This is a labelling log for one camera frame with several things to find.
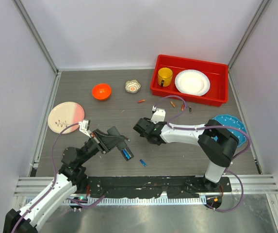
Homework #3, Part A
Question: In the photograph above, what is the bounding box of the red plastic bin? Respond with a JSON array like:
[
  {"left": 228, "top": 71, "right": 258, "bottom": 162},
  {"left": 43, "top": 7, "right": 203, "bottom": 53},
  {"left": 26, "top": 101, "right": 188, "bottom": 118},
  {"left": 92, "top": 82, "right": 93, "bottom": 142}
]
[{"left": 150, "top": 54, "right": 229, "bottom": 107}]

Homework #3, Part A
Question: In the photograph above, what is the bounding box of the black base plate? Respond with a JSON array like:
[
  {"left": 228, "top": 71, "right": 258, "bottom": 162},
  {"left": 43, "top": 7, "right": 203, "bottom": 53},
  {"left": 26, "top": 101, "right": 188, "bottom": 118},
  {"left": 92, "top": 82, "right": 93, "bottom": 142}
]
[{"left": 86, "top": 176, "right": 232, "bottom": 199}]

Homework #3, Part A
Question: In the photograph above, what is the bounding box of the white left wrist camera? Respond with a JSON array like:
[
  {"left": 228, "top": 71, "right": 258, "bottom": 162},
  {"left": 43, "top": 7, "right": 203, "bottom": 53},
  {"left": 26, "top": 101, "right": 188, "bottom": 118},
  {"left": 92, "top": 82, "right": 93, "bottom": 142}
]
[{"left": 79, "top": 119, "right": 91, "bottom": 138}]

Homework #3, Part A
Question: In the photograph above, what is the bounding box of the orange bowl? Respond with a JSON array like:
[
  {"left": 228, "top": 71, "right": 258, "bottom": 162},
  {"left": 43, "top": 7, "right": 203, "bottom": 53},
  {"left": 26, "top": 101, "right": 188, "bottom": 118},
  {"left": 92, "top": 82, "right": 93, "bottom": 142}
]
[{"left": 92, "top": 83, "right": 112, "bottom": 101}]

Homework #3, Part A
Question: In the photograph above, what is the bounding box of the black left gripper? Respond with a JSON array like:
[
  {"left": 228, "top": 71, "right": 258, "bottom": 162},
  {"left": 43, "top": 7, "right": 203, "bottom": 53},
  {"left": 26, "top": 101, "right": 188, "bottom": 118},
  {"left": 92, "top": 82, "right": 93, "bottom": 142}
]
[{"left": 78, "top": 129, "right": 124, "bottom": 165}]

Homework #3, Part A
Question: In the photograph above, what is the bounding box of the small floral bowl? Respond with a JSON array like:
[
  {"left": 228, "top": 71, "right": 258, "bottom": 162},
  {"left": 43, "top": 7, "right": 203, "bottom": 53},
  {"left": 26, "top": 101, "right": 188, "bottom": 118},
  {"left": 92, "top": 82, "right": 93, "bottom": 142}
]
[{"left": 125, "top": 79, "right": 141, "bottom": 94}]

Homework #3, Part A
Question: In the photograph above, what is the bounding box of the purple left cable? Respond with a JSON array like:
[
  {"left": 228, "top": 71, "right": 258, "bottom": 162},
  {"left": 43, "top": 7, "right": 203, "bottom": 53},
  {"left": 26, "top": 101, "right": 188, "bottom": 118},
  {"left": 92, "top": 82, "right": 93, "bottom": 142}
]
[{"left": 10, "top": 122, "right": 105, "bottom": 233}]

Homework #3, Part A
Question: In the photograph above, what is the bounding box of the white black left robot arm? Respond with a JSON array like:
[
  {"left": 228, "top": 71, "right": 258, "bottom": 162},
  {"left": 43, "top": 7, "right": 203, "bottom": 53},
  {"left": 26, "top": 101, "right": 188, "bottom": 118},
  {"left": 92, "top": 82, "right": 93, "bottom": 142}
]
[{"left": 3, "top": 120, "right": 133, "bottom": 233}]

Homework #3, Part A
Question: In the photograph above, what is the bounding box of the yellow mug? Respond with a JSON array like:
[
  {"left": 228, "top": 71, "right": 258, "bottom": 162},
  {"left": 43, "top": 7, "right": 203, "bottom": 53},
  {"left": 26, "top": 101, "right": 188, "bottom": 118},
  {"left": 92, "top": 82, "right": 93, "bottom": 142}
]
[{"left": 158, "top": 67, "right": 173, "bottom": 87}]

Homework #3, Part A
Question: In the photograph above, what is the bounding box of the white paper plate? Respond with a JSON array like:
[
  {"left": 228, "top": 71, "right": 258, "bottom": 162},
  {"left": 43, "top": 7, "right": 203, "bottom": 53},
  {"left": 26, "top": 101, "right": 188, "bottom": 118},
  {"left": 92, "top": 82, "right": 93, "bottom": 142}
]
[{"left": 175, "top": 69, "right": 210, "bottom": 96}]

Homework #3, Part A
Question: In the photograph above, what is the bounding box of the blue battery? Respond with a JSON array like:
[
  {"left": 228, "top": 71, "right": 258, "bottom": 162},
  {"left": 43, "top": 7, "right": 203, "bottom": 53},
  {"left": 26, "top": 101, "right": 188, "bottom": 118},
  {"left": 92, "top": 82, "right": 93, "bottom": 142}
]
[
  {"left": 122, "top": 150, "right": 131, "bottom": 160},
  {"left": 140, "top": 159, "right": 147, "bottom": 167}
]

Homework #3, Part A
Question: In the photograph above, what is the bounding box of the pink cream plate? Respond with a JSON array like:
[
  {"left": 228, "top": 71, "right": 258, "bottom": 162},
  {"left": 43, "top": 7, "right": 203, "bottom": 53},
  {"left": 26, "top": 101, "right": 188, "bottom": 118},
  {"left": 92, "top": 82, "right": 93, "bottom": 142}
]
[{"left": 48, "top": 101, "right": 85, "bottom": 133}]

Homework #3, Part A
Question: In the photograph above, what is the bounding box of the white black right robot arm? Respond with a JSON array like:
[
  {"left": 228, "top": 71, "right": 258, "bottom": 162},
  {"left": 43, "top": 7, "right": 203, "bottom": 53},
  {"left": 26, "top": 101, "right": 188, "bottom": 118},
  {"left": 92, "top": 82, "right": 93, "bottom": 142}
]
[{"left": 133, "top": 117, "right": 239, "bottom": 192}]

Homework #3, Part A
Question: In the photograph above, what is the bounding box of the blue polka dot plate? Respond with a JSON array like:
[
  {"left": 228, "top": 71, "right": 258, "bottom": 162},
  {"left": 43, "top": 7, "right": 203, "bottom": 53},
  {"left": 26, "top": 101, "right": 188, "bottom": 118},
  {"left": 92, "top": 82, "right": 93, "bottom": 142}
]
[{"left": 213, "top": 114, "right": 246, "bottom": 147}]

